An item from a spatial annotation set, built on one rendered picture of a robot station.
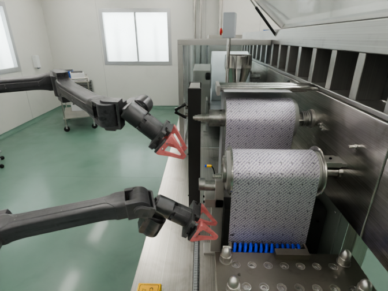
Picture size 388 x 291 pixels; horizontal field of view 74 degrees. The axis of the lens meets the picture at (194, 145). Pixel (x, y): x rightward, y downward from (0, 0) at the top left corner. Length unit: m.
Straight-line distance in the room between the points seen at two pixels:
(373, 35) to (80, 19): 6.30
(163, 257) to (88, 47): 6.05
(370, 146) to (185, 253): 0.67
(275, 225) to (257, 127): 0.33
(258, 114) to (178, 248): 0.56
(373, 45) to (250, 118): 0.39
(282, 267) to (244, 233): 0.13
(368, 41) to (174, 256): 0.87
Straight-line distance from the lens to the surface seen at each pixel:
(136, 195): 0.72
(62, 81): 1.03
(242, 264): 0.80
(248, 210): 0.78
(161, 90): 6.36
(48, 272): 2.39
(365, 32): 0.83
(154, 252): 1.01
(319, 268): 0.86
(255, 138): 0.94
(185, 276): 0.93
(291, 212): 0.82
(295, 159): 0.76
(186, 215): 0.76
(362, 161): 0.78
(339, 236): 0.95
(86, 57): 6.74
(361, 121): 0.79
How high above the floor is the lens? 1.61
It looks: 23 degrees down
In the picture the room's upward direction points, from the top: straight up
